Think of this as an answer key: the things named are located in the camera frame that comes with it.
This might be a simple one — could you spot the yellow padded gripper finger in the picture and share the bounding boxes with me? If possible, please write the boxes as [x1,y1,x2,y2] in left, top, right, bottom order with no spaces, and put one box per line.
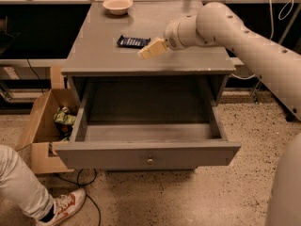
[137,38,167,59]

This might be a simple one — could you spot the cream ceramic bowl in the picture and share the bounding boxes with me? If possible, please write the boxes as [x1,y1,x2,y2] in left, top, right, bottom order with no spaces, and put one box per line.
[103,0,134,16]

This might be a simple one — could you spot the black floor cable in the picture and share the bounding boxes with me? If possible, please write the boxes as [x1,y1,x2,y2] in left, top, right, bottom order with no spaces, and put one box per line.
[54,168,103,226]

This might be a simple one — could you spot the round metal drawer knob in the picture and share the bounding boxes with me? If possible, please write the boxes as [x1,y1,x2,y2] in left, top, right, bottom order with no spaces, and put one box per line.
[147,157,154,165]

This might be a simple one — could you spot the open grey top drawer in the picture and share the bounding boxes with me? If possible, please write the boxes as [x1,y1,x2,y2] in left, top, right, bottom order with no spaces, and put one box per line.
[56,75,240,170]

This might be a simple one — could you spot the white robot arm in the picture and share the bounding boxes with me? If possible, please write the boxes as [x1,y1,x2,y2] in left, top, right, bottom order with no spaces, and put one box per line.
[138,2,301,226]

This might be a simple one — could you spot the white red sneaker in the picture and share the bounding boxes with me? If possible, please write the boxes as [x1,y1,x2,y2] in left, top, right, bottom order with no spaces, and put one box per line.
[36,188,87,226]

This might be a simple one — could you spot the brown cardboard box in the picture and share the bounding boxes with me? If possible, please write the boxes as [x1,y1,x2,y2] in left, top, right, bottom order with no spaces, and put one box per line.
[16,89,78,174]

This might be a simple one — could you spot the grey wooden cabinet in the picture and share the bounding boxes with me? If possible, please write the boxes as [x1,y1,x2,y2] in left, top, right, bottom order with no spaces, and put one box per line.
[61,0,236,171]

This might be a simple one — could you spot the white trouser leg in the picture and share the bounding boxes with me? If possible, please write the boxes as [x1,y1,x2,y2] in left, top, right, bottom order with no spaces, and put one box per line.
[0,145,54,221]

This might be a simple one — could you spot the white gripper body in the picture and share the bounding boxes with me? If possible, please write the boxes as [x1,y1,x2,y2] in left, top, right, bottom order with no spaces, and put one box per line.
[164,16,201,51]

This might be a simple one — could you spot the blue rxbar blueberry wrapper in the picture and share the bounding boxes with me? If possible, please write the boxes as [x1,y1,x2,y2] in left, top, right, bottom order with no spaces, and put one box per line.
[117,35,151,49]

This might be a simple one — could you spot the green snack bag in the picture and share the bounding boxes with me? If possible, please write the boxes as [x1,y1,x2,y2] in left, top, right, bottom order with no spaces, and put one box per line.
[54,106,76,141]

